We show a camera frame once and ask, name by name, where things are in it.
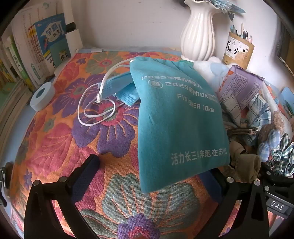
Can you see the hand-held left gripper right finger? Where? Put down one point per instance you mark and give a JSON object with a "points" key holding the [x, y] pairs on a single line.
{"points": [[221, 193]]}

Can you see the green plaid scrunchie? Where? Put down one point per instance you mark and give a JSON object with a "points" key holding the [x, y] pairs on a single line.
{"points": [[283, 158]]}

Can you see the cardboard box with items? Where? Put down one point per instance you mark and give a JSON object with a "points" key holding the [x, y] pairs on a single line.
{"points": [[238, 51]]}

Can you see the blue plaid scrunchie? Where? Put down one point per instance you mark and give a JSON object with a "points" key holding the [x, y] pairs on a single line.
{"points": [[268, 144]]}

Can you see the row of upright books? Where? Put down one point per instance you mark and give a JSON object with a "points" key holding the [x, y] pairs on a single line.
{"points": [[46, 46]]}

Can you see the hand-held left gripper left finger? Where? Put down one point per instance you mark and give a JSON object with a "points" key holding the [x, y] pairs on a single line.
{"points": [[86, 174]]}

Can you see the white ribbed vase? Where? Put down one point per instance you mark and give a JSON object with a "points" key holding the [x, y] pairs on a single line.
{"points": [[198, 34]]}

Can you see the blue artificial flowers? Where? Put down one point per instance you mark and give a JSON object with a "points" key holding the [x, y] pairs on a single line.
{"points": [[221, 4]]}

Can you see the white tape roll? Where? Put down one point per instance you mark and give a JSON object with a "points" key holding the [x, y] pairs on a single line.
{"points": [[42, 95]]}

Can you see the blue face mask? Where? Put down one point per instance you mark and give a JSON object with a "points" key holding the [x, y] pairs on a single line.
{"points": [[114, 85], [128, 97]]}

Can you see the white box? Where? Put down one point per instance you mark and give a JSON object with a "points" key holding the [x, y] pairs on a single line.
{"points": [[74, 41]]}

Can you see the bunch of pens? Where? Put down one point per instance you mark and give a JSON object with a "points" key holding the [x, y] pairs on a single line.
{"points": [[242, 32]]}

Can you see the black television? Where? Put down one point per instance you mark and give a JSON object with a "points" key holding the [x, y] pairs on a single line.
{"points": [[287, 50]]}

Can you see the blue plaid cloth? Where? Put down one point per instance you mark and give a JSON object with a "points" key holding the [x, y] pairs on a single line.
{"points": [[255, 115]]}

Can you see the light blue card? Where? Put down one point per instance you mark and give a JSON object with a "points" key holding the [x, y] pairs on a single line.
{"points": [[288, 101]]}

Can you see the floral blanket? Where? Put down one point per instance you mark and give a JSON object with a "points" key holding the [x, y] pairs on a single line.
{"points": [[69, 137]]}

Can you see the purple snack packet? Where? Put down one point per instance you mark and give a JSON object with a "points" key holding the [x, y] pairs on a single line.
{"points": [[241, 85]]}

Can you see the white plush toy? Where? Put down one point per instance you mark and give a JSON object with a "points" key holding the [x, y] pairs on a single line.
{"points": [[209, 69]]}

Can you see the olive sock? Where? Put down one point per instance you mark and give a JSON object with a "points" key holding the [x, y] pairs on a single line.
{"points": [[249, 167]]}

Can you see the brown teddy bear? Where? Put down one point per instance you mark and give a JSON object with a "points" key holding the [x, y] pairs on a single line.
{"points": [[275, 121]]}

